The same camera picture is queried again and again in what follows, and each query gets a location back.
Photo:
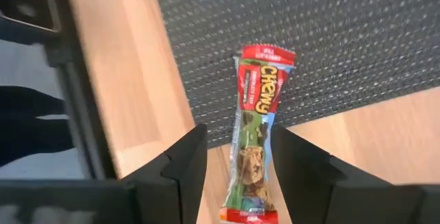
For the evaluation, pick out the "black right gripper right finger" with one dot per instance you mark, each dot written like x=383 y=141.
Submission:
x=326 y=193

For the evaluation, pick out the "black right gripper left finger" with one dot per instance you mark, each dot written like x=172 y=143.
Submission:
x=154 y=196

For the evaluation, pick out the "red and blue Chewy bar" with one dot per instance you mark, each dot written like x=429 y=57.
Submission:
x=261 y=86

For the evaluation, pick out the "person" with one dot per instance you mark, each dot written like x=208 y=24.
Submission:
x=27 y=131

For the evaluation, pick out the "grey woven mat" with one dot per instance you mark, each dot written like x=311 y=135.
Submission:
x=343 y=45

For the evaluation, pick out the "black box with grey rim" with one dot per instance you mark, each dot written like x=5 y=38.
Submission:
x=31 y=4

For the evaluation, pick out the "black frame rail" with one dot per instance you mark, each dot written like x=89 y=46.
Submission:
x=86 y=124

